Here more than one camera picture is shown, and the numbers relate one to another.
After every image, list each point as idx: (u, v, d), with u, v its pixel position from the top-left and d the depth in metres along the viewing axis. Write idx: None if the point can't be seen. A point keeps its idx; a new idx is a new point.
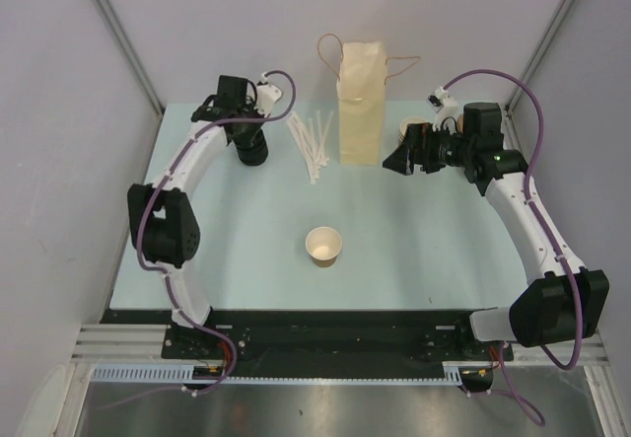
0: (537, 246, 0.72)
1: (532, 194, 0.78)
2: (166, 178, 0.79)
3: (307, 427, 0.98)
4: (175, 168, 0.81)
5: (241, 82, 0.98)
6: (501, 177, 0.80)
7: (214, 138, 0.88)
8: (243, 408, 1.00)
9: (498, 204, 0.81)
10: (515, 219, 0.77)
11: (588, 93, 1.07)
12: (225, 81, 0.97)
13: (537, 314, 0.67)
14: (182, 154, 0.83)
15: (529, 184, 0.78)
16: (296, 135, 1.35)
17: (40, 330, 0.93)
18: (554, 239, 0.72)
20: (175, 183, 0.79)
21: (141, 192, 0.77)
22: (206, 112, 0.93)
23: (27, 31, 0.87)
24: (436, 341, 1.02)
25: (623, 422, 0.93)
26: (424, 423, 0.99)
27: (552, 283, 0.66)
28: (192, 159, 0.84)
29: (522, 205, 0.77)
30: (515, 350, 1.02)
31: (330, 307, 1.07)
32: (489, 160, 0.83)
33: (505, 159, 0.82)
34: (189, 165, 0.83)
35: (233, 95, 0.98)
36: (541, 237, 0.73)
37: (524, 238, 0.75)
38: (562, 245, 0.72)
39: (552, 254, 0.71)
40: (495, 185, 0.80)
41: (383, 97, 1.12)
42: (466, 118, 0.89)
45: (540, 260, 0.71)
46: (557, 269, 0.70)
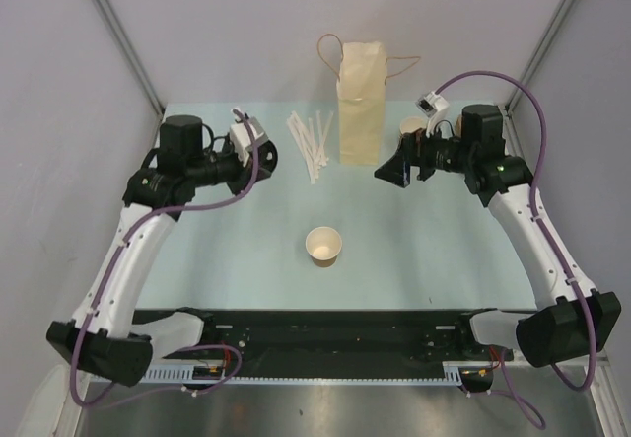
0: (547, 268, 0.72)
1: (539, 211, 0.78)
2: (90, 315, 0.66)
3: (307, 426, 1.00)
4: (100, 298, 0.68)
5: (185, 131, 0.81)
6: (505, 189, 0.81)
7: (150, 234, 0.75)
8: (243, 408, 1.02)
9: (503, 218, 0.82)
10: (521, 235, 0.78)
11: (589, 92, 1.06)
12: (167, 134, 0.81)
13: (548, 338, 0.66)
14: (109, 272, 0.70)
15: (536, 199, 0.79)
16: (296, 135, 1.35)
17: (39, 331, 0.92)
18: (564, 259, 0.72)
20: (101, 323, 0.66)
21: (63, 336, 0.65)
22: (140, 189, 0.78)
23: (25, 30, 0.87)
24: (436, 341, 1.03)
25: (623, 422, 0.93)
26: (424, 423, 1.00)
27: (564, 309, 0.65)
28: (121, 277, 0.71)
29: (529, 223, 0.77)
30: (515, 351, 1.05)
31: (336, 306, 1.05)
32: (492, 170, 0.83)
33: (508, 169, 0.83)
34: (119, 284, 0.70)
35: (177, 149, 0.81)
36: (550, 259, 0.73)
37: (532, 260, 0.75)
38: (571, 266, 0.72)
39: (562, 276, 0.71)
40: (500, 199, 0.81)
41: (383, 97, 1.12)
42: (466, 125, 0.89)
45: (552, 285, 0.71)
46: (568, 294, 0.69)
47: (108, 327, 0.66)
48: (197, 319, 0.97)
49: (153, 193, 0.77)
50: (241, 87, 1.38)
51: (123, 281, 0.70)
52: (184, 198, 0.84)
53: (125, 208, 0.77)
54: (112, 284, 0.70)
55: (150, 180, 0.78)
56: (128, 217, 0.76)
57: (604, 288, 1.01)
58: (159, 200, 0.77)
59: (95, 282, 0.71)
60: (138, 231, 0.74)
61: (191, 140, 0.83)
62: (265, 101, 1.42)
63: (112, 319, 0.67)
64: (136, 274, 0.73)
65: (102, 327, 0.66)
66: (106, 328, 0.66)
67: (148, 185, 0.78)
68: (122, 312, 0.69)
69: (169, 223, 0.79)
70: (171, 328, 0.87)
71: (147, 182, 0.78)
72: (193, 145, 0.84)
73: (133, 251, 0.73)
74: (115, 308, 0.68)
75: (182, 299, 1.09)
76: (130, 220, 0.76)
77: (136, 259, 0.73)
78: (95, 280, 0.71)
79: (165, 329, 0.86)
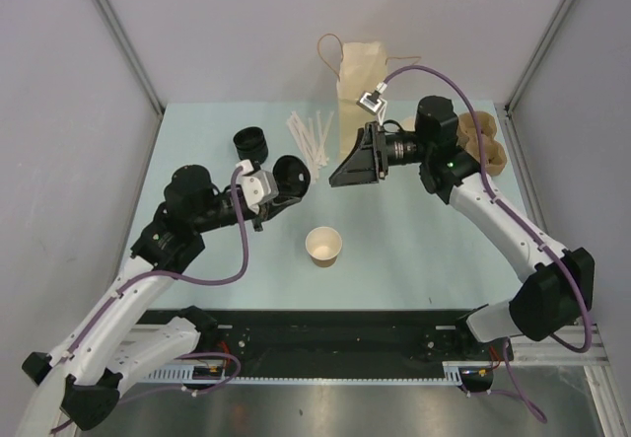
0: (519, 242, 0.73)
1: (496, 191, 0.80)
2: (65, 357, 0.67)
3: (307, 426, 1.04)
4: (79, 341, 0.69)
5: (192, 195, 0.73)
6: (460, 182, 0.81)
7: (146, 290, 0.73)
8: (243, 409, 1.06)
9: (465, 208, 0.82)
10: (487, 219, 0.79)
11: (590, 92, 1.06)
12: (171, 198, 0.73)
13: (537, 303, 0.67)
14: (95, 318, 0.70)
15: (489, 183, 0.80)
16: (296, 135, 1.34)
17: (39, 331, 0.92)
18: (531, 230, 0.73)
20: (71, 368, 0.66)
21: (35, 368, 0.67)
22: (149, 245, 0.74)
23: (24, 29, 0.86)
24: (436, 342, 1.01)
25: (623, 422, 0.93)
26: (425, 423, 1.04)
27: (544, 272, 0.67)
28: (105, 327, 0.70)
29: (491, 206, 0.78)
30: (515, 350, 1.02)
31: (344, 306, 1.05)
32: (444, 168, 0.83)
33: (457, 163, 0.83)
34: (101, 334, 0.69)
35: (183, 213, 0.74)
36: (520, 233, 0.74)
37: (504, 240, 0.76)
38: (538, 232, 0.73)
39: (534, 246, 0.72)
40: (459, 193, 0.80)
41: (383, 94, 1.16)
42: (421, 123, 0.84)
45: (526, 255, 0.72)
46: (544, 259, 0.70)
47: (77, 375, 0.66)
48: (190, 329, 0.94)
49: (160, 254, 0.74)
50: (242, 87, 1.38)
51: (105, 332, 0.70)
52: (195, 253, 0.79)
53: (131, 258, 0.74)
54: (95, 331, 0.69)
55: (161, 236, 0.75)
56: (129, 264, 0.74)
57: (604, 288, 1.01)
58: (163, 265, 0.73)
59: (83, 321, 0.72)
60: (133, 287, 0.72)
61: (200, 200, 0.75)
62: (266, 100, 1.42)
63: (84, 367, 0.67)
64: (122, 327, 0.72)
65: (71, 372, 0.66)
66: (75, 375, 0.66)
67: (156, 243, 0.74)
68: (96, 362, 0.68)
69: (169, 282, 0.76)
70: (153, 353, 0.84)
71: (157, 238, 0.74)
72: (203, 203, 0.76)
73: (125, 303, 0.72)
74: (90, 357, 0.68)
75: (182, 298, 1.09)
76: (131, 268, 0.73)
77: (123, 314, 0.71)
78: (83, 320, 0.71)
79: (145, 356, 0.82)
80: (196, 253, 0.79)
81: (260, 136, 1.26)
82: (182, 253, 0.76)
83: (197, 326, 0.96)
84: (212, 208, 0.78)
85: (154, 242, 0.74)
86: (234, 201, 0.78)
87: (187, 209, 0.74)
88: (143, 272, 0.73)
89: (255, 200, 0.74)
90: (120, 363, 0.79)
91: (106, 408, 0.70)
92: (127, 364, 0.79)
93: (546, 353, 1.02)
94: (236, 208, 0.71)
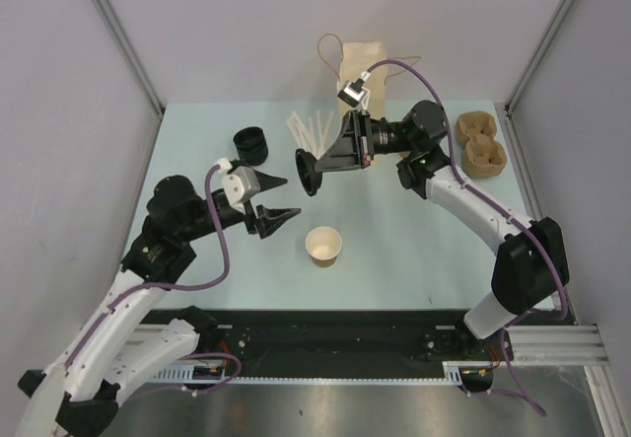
0: (488, 217, 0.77)
1: (464, 177, 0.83)
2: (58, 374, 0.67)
3: (308, 426, 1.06)
4: (72, 358, 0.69)
5: (177, 206, 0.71)
6: (433, 176, 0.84)
7: (137, 302, 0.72)
8: (243, 409, 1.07)
9: (440, 198, 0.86)
10: (458, 203, 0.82)
11: (589, 91, 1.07)
12: (155, 212, 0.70)
13: (514, 273, 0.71)
14: (86, 335, 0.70)
15: (459, 172, 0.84)
16: (296, 135, 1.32)
17: (38, 330, 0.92)
18: (498, 207, 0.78)
20: (66, 385, 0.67)
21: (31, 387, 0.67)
22: (137, 258, 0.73)
23: (23, 29, 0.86)
24: (436, 343, 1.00)
25: (623, 421, 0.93)
26: (425, 423, 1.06)
27: (514, 242, 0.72)
28: (97, 345, 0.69)
29: (461, 191, 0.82)
30: (516, 350, 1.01)
31: (347, 307, 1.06)
32: (416, 163, 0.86)
33: (431, 161, 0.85)
34: (91, 350, 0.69)
35: (168, 225, 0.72)
36: (489, 210, 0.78)
37: (475, 218, 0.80)
38: (505, 208, 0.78)
39: (503, 220, 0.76)
40: (432, 184, 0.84)
41: (382, 95, 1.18)
42: (409, 125, 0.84)
45: (496, 229, 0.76)
46: (513, 231, 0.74)
47: (72, 392, 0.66)
48: (189, 332, 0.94)
49: (150, 266, 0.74)
50: (242, 87, 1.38)
51: (100, 347, 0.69)
52: (185, 260, 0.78)
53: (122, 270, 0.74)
54: (87, 348, 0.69)
55: (150, 250, 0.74)
56: (120, 280, 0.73)
57: (604, 288, 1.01)
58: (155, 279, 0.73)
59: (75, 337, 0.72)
60: (124, 301, 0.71)
61: (186, 211, 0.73)
62: (266, 101, 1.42)
63: (78, 383, 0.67)
64: (118, 339, 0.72)
65: (67, 390, 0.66)
66: (70, 392, 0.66)
67: (146, 255, 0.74)
68: (92, 378, 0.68)
69: (161, 293, 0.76)
70: (153, 357, 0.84)
71: (147, 251, 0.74)
72: (189, 212, 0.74)
73: (115, 319, 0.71)
74: (85, 373, 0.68)
75: (182, 298, 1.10)
76: (120, 284, 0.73)
77: (116, 328, 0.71)
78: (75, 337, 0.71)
79: (143, 362, 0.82)
80: (187, 261, 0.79)
81: (260, 136, 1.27)
82: (172, 264, 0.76)
83: (197, 326, 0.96)
84: (199, 216, 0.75)
85: (144, 255, 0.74)
86: (221, 205, 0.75)
87: (173, 221, 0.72)
88: (134, 285, 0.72)
89: (238, 198, 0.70)
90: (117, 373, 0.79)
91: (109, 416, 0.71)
92: (124, 373, 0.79)
93: (546, 353, 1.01)
94: (213, 214, 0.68)
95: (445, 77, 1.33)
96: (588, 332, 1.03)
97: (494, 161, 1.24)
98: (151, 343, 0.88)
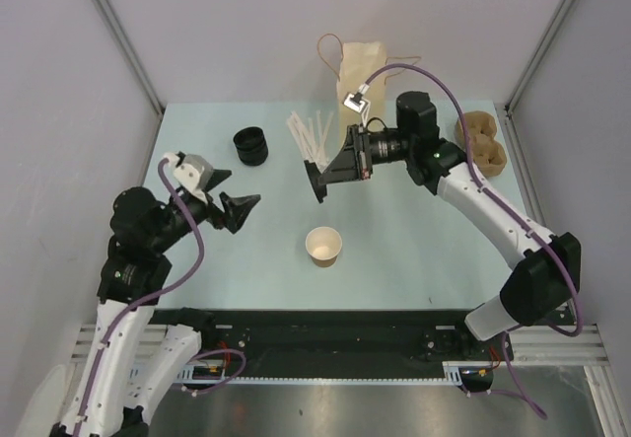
0: (507, 228, 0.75)
1: (483, 181, 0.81)
2: (79, 421, 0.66)
3: (308, 426, 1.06)
4: (85, 403, 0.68)
5: (144, 216, 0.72)
6: (449, 173, 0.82)
7: (130, 327, 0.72)
8: (243, 409, 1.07)
9: (454, 200, 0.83)
10: (473, 208, 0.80)
11: (589, 91, 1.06)
12: (120, 229, 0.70)
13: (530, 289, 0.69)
14: (93, 377, 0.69)
15: (476, 173, 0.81)
16: (296, 135, 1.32)
17: (39, 330, 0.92)
18: (519, 217, 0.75)
20: (91, 426, 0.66)
21: None
22: (113, 283, 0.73)
23: (22, 28, 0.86)
24: (436, 343, 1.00)
25: (623, 422, 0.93)
26: (425, 423, 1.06)
27: (532, 257, 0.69)
28: (105, 382, 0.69)
29: (479, 195, 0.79)
30: (515, 350, 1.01)
31: (348, 307, 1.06)
32: (430, 159, 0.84)
33: (445, 154, 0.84)
34: (103, 389, 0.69)
35: (137, 239, 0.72)
36: (508, 220, 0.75)
37: (492, 227, 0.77)
38: (525, 220, 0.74)
39: (523, 232, 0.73)
40: (446, 183, 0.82)
41: (382, 95, 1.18)
42: (402, 116, 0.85)
45: (515, 242, 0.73)
46: (532, 246, 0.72)
47: (99, 431, 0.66)
48: (190, 334, 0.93)
49: (129, 286, 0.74)
50: (242, 87, 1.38)
51: (109, 382, 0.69)
52: (161, 271, 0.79)
53: (101, 304, 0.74)
54: (98, 388, 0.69)
55: (123, 272, 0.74)
56: (105, 313, 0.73)
57: (604, 288, 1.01)
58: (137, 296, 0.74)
59: (80, 384, 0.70)
60: (117, 330, 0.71)
61: (151, 221, 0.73)
62: (266, 101, 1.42)
63: (101, 421, 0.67)
64: (123, 367, 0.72)
65: (93, 431, 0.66)
66: (97, 432, 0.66)
67: (121, 279, 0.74)
68: (111, 412, 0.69)
69: (148, 311, 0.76)
70: (160, 374, 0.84)
71: (119, 275, 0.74)
72: (155, 222, 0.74)
73: (113, 350, 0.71)
74: (104, 409, 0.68)
75: (182, 298, 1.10)
76: (108, 316, 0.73)
77: (119, 358, 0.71)
78: (80, 384, 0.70)
79: (154, 382, 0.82)
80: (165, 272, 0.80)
81: (260, 136, 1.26)
82: (151, 278, 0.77)
83: (196, 326, 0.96)
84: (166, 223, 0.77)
85: (118, 280, 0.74)
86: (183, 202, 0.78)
87: (142, 232, 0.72)
88: (119, 312, 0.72)
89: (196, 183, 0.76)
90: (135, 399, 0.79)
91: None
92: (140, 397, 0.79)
93: (546, 353, 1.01)
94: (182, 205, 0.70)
95: (445, 77, 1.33)
96: (588, 333, 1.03)
97: (494, 161, 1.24)
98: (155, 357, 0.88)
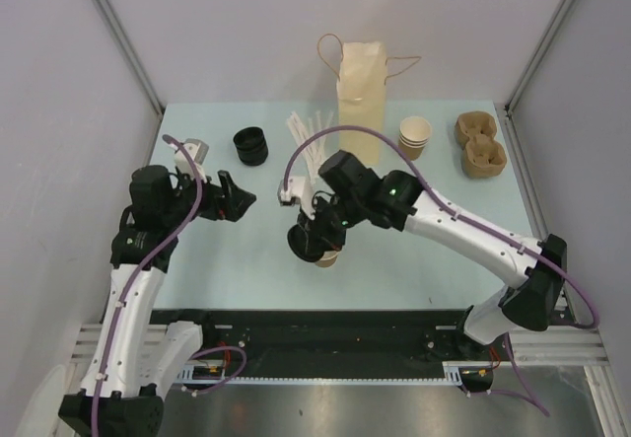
0: (499, 251, 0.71)
1: (453, 206, 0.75)
2: (100, 380, 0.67)
3: (308, 426, 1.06)
4: (105, 362, 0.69)
5: (157, 180, 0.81)
6: (414, 210, 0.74)
7: (145, 286, 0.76)
8: (243, 409, 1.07)
9: (428, 234, 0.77)
10: (453, 238, 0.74)
11: (589, 91, 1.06)
12: (137, 191, 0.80)
13: (541, 305, 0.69)
14: (110, 336, 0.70)
15: (442, 199, 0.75)
16: (297, 135, 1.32)
17: (39, 330, 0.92)
18: (505, 236, 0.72)
20: (112, 385, 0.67)
21: (75, 408, 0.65)
22: (127, 247, 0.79)
23: (21, 28, 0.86)
24: (436, 342, 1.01)
25: (623, 421, 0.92)
26: (425, 423, 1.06)
27: (537, 276, 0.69)
28: (125, 338, 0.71)
29: (455, 224, 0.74)
30: (515, 351, 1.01)
31: (348, 308, 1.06)
32: (387, 199, 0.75)
33: (398, 188, 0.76)
34: (122, 346, 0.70)
35: (150, 203, 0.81)
36: (496, 242, 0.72)
37: (479, 252, 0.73)
38: (510, 236, 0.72)
39: (515, 250, 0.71)
40: (415, 221, 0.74)
41: (382, 97, 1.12)
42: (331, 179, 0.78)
45: (513, 264, 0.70)
46: (530, 262, 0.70)
47: (121, 388, 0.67)
48: (190, 327, 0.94)
49: (141, 247, 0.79)
50: (242, 87, 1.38)
51: (127, 340, 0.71)
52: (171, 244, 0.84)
53: (115, 270, 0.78)
54: (118, 346, 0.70)
55: (135, 238, 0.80)
56: (118, 276, 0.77)
57: (604, 288, 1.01)
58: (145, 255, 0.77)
59: (97, 345, 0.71)
60: (133, 290, 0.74)
61: (163, 190, 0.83)
62: (266, 101, 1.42)
63: (121, 380, 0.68)
64: (140, 329, 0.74)
65: (114, 389, 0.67)
66: (119, 390, 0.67)
67: (133, 243, 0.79)
68: (131, 372, 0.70)
69: (160, 277, 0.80)
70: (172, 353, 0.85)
71: (132, 241, 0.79)
72: (166, 195, 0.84)
73: (130, 310, 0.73)
74: (124, 367, 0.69)
75: (182, 298, 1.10)
76: (120, 279, 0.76)
77: (136, 319, 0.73)
78: (98, 344, 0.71)
79: (167, 362, 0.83)
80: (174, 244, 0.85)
81: (260, 136, 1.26)
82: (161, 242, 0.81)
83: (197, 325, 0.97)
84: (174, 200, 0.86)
85: (131, 244, 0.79)
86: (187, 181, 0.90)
87: (156, 193, 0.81)
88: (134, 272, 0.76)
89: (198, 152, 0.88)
90: (146, 378, 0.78)
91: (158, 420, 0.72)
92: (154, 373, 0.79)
93: (546, 353, 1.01)
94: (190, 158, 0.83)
95: (445, 77, 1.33)
96: (588, 333, 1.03)
97: (494, 161, 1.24)
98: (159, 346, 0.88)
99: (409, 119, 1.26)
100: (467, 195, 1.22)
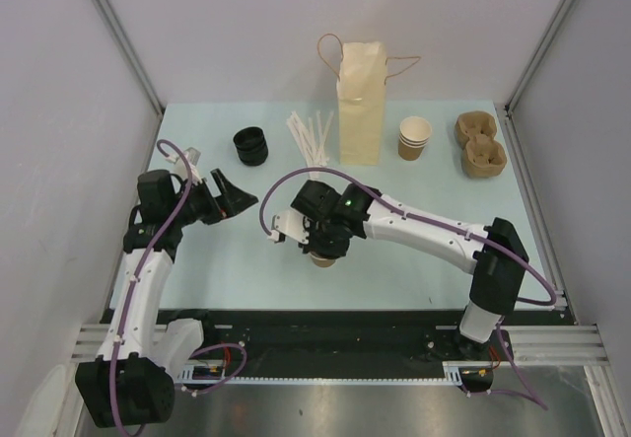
0: (448, 240, 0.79)
1: (401, 207, 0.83)
2: (117, 343, 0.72)
3: (307, 426, 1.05)
4: (123, 327, 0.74)
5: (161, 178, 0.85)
6: (368, 217, 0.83)
7: (157, 264, 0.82)
8: (243, 408, 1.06)
9: (389, 237, 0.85)
10: (408, 235, 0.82)
11: (589, 91, 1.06)
12: (144, 191, 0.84)
13: (496, 285, 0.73)
14: (127, 306, 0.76)
15: (391, 202, 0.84)
16: (296, 135, 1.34)
17: (38, 330, 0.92)
18: (451, 227, 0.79)
20: (129, 347, 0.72)
21: (93, 376, 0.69)
22: (138, 238, 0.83)
23: (22, 29, 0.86)
24: (436, 342, 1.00)
25: (623, 422, 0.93)
26: (425, 423, 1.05)
27: (485, 257, 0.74)
28: (140, 308, 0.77)
29: (405, 222, 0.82)
30: (516, 351, 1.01)
31: (350, 306, 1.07)
32: (345, 211, 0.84)
33: (353, 199, 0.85)
34: (137, 314, 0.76)
35: (157, 202, 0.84)
36: (443, 233, 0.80)
37: (433, 245, 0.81)
38: (457, 226, 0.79)
39: (461, 238, 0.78)
40: (372, 226, 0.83)
41: (382, 96, 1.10)
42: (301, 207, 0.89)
45: (462, 251, 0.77)
46: (477, 246, 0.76)
47: (138, 349, 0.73)
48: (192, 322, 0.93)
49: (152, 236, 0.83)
50: (242, 87, 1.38)
51: (142, 309, 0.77)
52: (178, 233, 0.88)
53: (127, 254, 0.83)
54: (133, 314, 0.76)
55: (146, 228, 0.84)
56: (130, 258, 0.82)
57: (604, 288, 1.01)
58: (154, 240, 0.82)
59: (112, 317, 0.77)
60: (147, 265, 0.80)
61: (168, 189, 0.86)
62: (266, 101, 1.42)
63: (138, 343, 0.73)
64: (153, 302, 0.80)
65: (132, 350, 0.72)
66: (137, 350, 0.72)
67: (144, 234, 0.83)
68: (147, 336, 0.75)
69: (168, 261, 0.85)
70: (177, 336, 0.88)
71: (143, 231, 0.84)
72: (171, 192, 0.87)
73: (144, 283, 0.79)
74: (140, 331, 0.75)
75: (182, 298, 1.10)
76: (133, 259, 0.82)
77: (149, 291, 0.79)
78: (113, 316, 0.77)
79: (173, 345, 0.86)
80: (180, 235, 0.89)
81: (259, 136, 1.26)
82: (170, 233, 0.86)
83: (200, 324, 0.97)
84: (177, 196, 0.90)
85: (142, 234, 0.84)
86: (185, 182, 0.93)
87: (162, 190, 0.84)
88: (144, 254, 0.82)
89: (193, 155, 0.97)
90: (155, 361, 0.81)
91: (169, 401, 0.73)
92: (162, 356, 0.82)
93: (546, 353, 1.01)
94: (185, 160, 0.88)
95: (445, 77, 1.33)
96: (588, 333, 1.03)
97: (494, 161, 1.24)
98: (162, 337, 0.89)
99: (409, 119, 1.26)
100: (467, 195, 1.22)
